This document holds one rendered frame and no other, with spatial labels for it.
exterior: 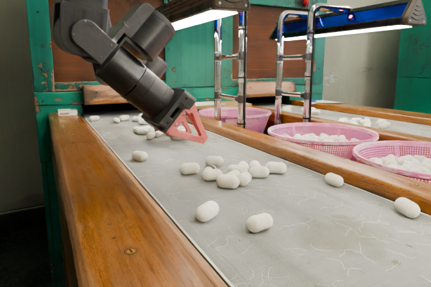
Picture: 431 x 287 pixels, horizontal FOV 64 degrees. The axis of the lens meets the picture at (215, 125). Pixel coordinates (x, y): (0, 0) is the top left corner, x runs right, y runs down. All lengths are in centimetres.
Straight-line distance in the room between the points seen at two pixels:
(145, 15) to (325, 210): 37
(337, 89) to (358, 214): 295
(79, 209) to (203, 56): 118
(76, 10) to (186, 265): 33
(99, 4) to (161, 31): 9
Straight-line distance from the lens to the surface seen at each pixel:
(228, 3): 71
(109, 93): 136
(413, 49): 350
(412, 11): 108
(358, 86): 365
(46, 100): 139
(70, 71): 141
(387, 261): 40
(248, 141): 83
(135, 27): 52
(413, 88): 349
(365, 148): 80
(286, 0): 178
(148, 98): 52
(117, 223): 40
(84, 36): 48
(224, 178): 55
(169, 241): 35
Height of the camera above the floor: 93
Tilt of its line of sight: 10 degrees down
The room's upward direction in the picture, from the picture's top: straight up
